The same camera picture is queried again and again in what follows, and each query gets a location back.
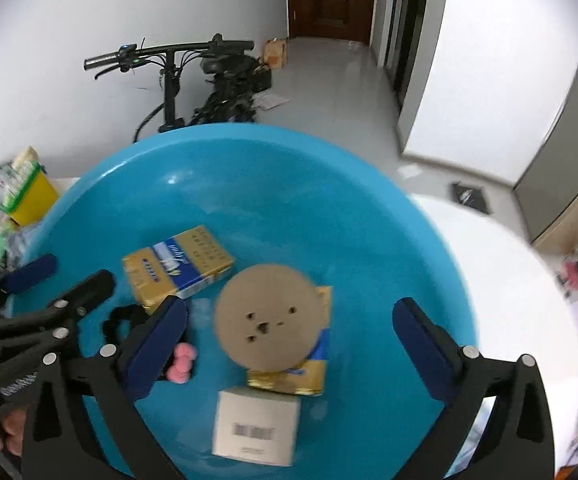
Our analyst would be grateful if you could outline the gold blue cigarette pack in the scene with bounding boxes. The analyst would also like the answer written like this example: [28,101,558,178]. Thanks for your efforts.
[246,286,333,396]
[122,226,236,314]

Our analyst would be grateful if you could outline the left hand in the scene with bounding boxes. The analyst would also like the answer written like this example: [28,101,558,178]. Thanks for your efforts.
[0,408,27,457]

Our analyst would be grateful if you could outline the yellow green plastic bin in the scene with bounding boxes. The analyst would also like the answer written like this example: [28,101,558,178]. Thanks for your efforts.
[0,160,60,228]

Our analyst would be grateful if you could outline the white barcode box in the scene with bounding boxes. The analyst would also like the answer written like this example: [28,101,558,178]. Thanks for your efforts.
[212,387,301,467]

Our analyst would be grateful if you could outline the blue plastic basin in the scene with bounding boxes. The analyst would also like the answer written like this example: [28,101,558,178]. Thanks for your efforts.
[12,125,475,479]

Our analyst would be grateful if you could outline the gold grey refrigerator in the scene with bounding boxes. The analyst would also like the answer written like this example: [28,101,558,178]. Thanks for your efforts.
[513,67,578,254]

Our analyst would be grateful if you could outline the black bicycle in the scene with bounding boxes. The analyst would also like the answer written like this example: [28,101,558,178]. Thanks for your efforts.
[82,32,274,143]

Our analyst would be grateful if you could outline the brown paper bag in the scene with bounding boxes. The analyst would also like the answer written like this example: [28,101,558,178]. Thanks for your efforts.
[263,38,288,70]

